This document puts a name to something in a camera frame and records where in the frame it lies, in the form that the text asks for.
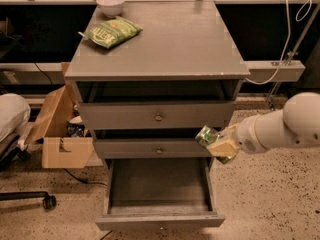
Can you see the grey drawer cabinet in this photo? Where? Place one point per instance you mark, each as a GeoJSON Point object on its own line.
{"type": "Point", "coordinates": [184, 53]}

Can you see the white bowl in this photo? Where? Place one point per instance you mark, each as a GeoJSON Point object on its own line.
{"type": "Point", "coordinates": [111, 8]}

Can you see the green chip bag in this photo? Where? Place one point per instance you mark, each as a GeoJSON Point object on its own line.
{"type": "Point", "coordinates": [112, 32]}

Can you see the grey top drawer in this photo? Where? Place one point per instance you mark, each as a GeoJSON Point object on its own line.
{"type": "Point", "coordinates": [151, 115]}

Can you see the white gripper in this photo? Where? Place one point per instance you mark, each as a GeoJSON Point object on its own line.
{"type": "Point", "coordinates": [246, 137]}

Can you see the cardboard box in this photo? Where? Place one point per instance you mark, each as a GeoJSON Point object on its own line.
{"type": "Point", "coordinates": [59, 149]}

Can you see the grey middle drawer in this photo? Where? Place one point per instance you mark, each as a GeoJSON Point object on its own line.
{"type": "Point", "coordinates": [149, 148]}

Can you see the grey open bottom drawer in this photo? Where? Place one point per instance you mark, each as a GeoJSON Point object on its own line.
{"type": "Point", "coordinates": [166, 193]}

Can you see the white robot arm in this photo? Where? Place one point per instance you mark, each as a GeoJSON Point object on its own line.
{"type": "Point", "coordinates": [296, 125]}

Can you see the green soda can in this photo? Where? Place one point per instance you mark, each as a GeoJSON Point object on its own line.
{"type": "Point", "coordinates": [205, 137]}

